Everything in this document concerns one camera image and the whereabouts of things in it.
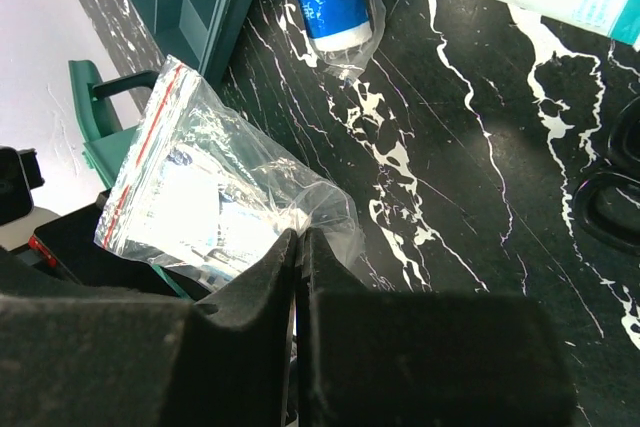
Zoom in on black handled scissors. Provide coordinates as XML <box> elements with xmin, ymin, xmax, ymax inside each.
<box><xmin>572</xmin><ymin>97</ymin><xmax>639</xmax><ymax>257</ymax></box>

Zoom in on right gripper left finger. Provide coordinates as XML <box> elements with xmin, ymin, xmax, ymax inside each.
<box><xmin>1</xmin><ymin>231</ymin><xmax>297</xmax><ymax>426</ymax></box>

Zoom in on clear plastic packet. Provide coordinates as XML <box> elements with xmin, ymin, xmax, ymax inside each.
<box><xmin>94</xmin><ymin>57</ymin><xmax>364</xmax><ymax>286</ymax></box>

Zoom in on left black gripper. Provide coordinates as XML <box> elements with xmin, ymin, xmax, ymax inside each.
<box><xmin>1</xmin><ymin>146</ymin><xmax>200</xmax><ymax>300</ymax></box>

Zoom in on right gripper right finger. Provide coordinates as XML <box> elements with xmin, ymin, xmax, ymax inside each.
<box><xmin>297</xmin><ymin>229</ymin><xmax>576</xmax><ymax>426</ymax></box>

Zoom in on green medicine box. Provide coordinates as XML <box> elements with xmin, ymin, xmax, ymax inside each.
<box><xmin>68</xmin><ymin>59</ymin><xmax>176</xmax><ymax>293</ymax></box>

